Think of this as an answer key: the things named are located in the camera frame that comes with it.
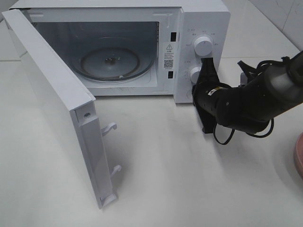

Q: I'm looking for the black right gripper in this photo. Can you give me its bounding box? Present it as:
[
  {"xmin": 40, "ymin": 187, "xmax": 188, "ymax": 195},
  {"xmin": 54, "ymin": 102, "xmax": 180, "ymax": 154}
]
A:
[{"xmin": 192, "ymin": 57, "xmax": 231, "ymax": 134}]

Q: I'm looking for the pink plate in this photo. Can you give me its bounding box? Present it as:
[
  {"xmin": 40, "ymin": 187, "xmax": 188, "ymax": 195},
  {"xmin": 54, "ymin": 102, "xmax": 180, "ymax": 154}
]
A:
[{"xmin": 294, "ymin": 133, "xmax": 303, "ymax": 178}]

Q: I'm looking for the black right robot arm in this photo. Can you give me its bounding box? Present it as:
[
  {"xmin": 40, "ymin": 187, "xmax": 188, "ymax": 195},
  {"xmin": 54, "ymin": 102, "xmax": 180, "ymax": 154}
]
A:
[{"xmin": 192, "ymin": 52, "xmax": 303, "ymax": 134}]

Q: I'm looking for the lower white timer knob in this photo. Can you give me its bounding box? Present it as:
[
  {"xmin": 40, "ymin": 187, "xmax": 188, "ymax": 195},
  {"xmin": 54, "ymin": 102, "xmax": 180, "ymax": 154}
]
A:
[{"xmin": 189, "ymin": 66, "xmax": 201, "ymax": 84}]

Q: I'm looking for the upper white power knob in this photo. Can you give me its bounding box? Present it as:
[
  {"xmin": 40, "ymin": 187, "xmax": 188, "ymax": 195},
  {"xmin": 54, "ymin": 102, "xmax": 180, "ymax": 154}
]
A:
[{"xmin": 193, "ymin": 35, "xmax": 214, "ymax": 57}]

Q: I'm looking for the warning label with QR code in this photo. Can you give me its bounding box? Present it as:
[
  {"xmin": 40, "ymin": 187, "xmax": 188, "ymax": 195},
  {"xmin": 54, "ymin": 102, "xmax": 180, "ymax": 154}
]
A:
[{"xmin": 163, "ymin": 42, "xmax": 176, "ymax": 70}]

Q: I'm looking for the white microwave oven body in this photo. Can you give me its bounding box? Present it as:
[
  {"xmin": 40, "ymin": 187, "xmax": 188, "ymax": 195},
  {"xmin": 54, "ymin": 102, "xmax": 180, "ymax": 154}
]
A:
[{"xmin": 7, "ymin": 0, "xmax": 231, "ymax": 103}]

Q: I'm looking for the glass microwave turntable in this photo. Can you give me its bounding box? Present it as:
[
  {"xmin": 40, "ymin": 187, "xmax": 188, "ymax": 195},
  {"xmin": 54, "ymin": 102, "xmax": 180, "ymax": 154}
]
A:
[{"xmin": 69, "ymin": 37, "xmax": 157, "ymax": 83}]

